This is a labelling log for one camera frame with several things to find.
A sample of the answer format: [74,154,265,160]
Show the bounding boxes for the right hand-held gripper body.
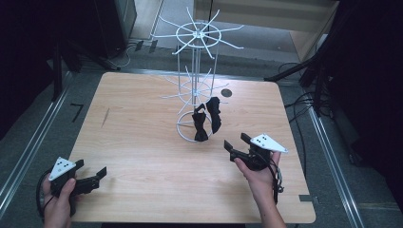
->
[229,133,289,172]

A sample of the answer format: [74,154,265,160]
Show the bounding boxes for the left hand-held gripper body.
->
[48,156,101,219]

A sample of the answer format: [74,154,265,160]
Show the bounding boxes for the black bow tie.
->
[191,103,210,143]
[205,96,223,135]

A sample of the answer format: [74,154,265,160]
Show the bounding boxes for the white wire display rack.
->
[149,7,245,143]

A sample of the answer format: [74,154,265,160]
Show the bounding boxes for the person's right hand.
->
[233,151,283,199]

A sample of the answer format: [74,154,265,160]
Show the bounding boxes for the person's left hand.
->
[42,175,78,228]

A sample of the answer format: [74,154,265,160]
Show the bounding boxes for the black stand legs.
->
[263,29,331,118]
[50,37,122,103]

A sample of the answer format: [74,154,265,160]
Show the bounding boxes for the light wooden board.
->
[193,0,340,63]

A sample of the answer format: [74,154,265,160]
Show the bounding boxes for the dark cabinet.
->
[93,0,138,60]

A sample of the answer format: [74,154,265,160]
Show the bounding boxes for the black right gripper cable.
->
[268,158,285,205]

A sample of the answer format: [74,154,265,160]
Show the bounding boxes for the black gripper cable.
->
[35,170,53,221]
[268,158,285,205]

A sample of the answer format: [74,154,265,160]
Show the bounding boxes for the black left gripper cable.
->
[35,170,53,221]

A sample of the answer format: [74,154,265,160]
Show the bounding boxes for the metal floor rail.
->
[307,105,366,228]
[0,71,74,220]

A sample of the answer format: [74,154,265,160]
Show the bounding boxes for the black floor cables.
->
[278,61,335,174]

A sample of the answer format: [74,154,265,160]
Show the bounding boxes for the white floor cable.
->
[118,42,142,69]

